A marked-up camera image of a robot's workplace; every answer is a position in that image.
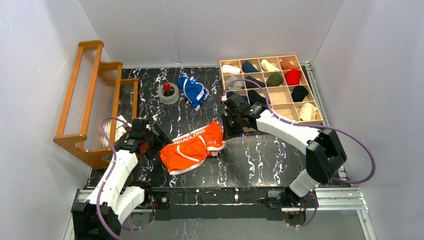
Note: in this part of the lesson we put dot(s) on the clear tape roll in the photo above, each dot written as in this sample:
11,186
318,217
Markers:
170,97

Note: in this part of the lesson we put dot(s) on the cream rolled cloth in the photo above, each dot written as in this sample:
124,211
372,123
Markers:
268,67

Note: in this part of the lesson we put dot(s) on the blue underwear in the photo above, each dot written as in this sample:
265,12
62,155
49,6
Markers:
193,90

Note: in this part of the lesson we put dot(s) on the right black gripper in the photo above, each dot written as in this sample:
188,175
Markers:
228,122

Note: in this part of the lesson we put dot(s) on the grey rolled cloth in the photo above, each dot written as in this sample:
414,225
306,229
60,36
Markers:
232,83

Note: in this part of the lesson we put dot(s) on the rust orange rolled cloth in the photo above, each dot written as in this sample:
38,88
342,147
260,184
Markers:
286,65

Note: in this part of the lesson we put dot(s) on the red rolled cloth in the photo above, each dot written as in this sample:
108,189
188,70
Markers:
293,77

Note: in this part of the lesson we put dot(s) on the navy rolled cloth top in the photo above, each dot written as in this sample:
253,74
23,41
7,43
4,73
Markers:
248,67

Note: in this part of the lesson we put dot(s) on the black rolled cloth right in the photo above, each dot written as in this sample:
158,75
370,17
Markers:
299,93

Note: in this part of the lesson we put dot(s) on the white rolled cloth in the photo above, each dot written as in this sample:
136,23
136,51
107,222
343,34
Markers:
227,69

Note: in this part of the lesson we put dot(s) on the beige rolled cloth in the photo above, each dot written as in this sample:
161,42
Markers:
307,112

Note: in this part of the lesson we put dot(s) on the dark patterned rolled cloth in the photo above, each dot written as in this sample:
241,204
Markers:
253,83

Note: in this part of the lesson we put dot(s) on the orange underwear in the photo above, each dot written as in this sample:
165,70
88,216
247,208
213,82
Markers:
189,151

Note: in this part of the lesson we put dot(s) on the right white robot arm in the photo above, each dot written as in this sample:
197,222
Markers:
321,146

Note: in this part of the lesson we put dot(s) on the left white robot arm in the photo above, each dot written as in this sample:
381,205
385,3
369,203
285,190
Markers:
101,215

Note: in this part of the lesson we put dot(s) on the olive rolled cloth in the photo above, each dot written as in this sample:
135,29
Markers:
274,80

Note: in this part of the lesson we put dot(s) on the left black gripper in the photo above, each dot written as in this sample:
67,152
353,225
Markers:
158,136

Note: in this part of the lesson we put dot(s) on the small red cap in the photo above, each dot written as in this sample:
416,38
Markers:
166,87

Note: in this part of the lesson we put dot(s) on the wooden acrylic tiered rack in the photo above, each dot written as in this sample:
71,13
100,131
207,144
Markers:
92,95

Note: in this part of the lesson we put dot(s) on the wooden compartment organizer box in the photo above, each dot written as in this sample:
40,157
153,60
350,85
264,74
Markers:
279,96

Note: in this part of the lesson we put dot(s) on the black rolled cloth middle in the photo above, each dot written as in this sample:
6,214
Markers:
255,97

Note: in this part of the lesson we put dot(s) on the black rolled cloth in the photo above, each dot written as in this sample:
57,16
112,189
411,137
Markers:
255,97
299,93

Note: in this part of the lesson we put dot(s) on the white box red label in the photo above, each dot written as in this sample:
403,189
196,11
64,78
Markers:
121,128

